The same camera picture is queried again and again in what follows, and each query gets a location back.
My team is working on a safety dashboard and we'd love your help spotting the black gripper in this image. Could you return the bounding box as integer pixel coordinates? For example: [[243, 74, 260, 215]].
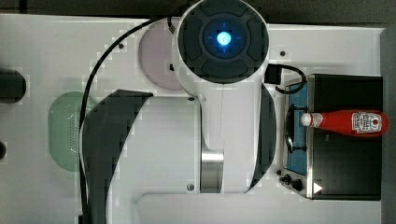
[[266, 64, 282, 84]]

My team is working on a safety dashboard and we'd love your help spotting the red ketchup bottle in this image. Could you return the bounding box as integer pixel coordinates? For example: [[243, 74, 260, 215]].
[[301, 110, 389, 137]]

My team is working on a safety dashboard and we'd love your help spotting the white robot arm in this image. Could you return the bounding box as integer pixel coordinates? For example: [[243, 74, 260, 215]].
[[78, 0, 276, 224]]

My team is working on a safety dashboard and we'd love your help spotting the black toaster oven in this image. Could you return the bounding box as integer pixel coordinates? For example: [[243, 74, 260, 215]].
[[277, 75, 383, 201]]

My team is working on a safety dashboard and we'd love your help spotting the grey oval plate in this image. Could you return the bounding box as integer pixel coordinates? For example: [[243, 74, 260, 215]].
[[138, 19, 182, 91]]

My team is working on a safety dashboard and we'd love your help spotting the black cylinder cup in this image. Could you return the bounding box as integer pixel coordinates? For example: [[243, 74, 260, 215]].
[[0, 69, 26, 104]]

